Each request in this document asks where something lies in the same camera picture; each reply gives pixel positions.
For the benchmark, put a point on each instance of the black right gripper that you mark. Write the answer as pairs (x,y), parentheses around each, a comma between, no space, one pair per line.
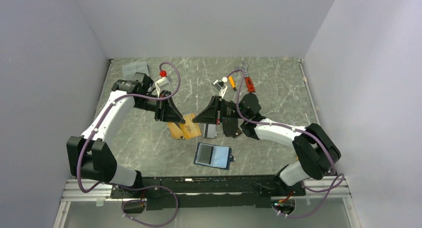
(213,113)

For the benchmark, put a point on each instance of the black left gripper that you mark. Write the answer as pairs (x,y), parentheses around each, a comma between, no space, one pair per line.
(165,111)

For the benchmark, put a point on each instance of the blue leather card holder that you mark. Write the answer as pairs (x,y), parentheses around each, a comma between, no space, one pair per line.
(221,159)

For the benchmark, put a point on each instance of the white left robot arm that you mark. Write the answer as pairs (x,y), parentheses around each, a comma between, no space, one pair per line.
(89,154)

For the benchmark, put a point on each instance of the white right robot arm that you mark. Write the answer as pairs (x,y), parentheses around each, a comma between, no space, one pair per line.
(316,152)

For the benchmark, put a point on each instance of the black card stack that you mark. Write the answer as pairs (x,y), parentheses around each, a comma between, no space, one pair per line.
(230,127)

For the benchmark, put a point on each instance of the white card stack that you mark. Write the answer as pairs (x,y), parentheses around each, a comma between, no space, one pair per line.
(210,131)

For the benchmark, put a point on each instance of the gold card stack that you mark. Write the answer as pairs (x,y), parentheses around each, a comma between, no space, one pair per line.
(176,130)

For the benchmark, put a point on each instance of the orange screwdriver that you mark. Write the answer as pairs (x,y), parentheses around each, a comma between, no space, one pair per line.
(232,83)

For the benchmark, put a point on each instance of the red adjustable wrench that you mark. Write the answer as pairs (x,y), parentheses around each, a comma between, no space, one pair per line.
(248,82)

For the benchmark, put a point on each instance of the clear plastic screw box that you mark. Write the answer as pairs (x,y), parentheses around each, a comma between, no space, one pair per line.
(129,70)

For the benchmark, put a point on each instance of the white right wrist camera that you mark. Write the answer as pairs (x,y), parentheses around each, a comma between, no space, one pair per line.
(221,86)

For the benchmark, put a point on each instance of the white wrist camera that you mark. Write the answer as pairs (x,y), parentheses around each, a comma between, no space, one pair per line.
(221,86)
(161,83)

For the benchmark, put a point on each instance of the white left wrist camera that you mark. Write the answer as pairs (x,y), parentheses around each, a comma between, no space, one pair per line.
(161,83)

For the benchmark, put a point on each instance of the black base frame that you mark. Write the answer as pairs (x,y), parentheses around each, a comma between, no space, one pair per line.
(259,191)

